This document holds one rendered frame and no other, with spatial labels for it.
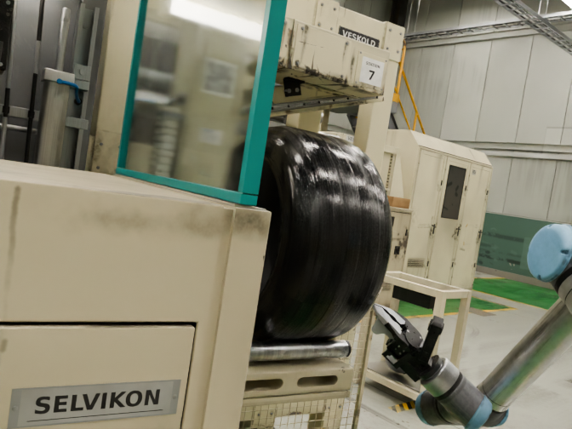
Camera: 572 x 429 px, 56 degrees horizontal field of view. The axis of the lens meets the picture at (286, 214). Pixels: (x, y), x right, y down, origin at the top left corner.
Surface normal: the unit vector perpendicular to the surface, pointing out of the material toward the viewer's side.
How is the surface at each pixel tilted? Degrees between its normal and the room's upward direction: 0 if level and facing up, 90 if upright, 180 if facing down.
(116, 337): 90
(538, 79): 90
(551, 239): 85
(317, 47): 90
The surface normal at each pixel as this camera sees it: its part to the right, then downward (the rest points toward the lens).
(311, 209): -0.18, -0.21
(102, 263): 0.50, 0.12
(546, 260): -0.95, -0.23
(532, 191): -0.74, -0.08
